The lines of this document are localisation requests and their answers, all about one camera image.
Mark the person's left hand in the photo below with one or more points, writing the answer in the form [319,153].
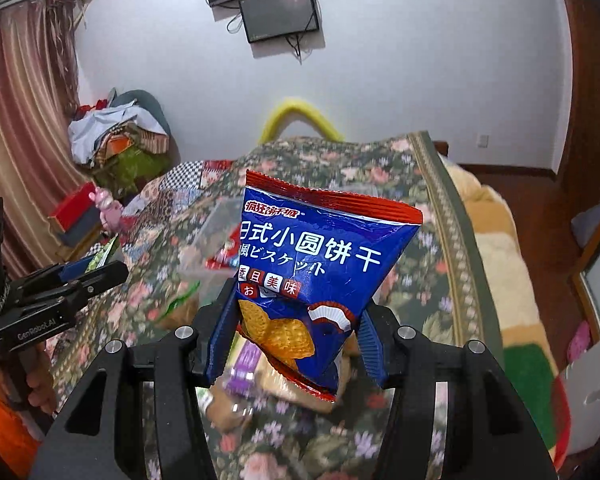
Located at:
[40,380]

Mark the clear plastic bag of snacks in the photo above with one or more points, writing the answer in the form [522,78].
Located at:
[215,230]

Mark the red snack packet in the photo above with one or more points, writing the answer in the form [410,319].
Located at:
[222,259]

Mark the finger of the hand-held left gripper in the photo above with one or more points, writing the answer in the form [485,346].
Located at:
[80,269]
[105,277]

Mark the yellow foam tube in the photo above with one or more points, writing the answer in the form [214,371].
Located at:
[300,110]

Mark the white plastic appliance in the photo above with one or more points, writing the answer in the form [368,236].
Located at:
[595,390]

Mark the green snack packet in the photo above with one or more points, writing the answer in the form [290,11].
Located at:
[180,300]

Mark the striped pink curtain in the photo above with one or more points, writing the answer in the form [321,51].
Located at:
[20,135]

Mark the brown wooden door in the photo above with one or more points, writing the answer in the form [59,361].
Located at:
[590,85]

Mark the red plastic basin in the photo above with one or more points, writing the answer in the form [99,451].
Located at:
[562,420]

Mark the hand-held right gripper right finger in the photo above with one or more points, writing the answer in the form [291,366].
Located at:
[372,347]

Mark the cream and green plush blanket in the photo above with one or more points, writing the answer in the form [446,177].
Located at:
[510,285]

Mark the purple snack packet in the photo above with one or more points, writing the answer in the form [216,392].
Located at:
[242,367]

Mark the red flat box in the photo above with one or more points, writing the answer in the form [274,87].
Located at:
[75,210]

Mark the pink small item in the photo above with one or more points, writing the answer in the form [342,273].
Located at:
[579,341]

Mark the blue biscuit snack packet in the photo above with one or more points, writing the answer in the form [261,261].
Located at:
[310,250]

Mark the pile of clothes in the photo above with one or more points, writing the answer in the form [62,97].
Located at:
[120,135]

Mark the wall socket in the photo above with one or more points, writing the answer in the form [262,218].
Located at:
[483,140]

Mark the black wall-mounted box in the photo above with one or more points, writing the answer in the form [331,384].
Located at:
[280,12]

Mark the person's left forearm orange sleeve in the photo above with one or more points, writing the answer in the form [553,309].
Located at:
[5,425]

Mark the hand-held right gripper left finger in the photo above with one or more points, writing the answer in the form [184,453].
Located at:
[221,332]

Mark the beige bread snack packet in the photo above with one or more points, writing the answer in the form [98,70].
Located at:
[275,400]

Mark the wooden framed mirror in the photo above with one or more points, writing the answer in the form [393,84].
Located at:
[597,285]

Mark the floral bed cover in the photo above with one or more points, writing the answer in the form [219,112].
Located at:
[430,260]

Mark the pink plush toy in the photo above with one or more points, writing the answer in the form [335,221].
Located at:
[109,210]

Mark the green patterned packet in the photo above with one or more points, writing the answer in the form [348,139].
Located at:
[102,255]

